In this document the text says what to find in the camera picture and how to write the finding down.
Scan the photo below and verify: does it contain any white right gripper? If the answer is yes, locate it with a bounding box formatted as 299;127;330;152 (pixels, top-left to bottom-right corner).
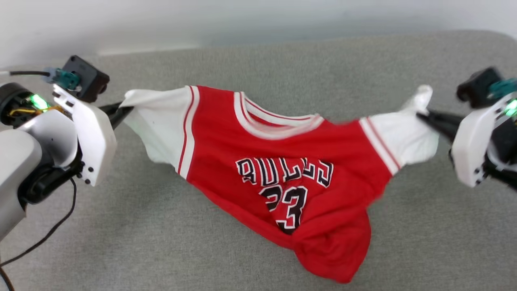
416;92;517;188

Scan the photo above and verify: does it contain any teal right camera connector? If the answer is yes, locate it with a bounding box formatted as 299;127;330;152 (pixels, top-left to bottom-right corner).
487;78;517;100

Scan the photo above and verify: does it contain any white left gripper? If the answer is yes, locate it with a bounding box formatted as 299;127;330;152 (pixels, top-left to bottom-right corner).
0;83;134;186

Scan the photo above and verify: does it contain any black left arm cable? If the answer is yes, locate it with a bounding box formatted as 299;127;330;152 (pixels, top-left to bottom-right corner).
0;178;78;291

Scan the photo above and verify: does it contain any red Bulls 23 jersey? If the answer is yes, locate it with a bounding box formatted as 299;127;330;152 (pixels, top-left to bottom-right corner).
120;84;440;283

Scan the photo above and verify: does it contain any teal left camera connector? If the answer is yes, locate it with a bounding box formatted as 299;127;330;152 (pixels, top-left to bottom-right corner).
43;67;81;91

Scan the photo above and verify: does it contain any black left camera cable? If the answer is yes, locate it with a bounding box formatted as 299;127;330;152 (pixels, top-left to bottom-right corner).
0;70;51;77

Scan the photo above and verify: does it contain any teal camera connector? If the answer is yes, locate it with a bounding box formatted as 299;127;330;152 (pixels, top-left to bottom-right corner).
487;78;517;100
43;67;81;91

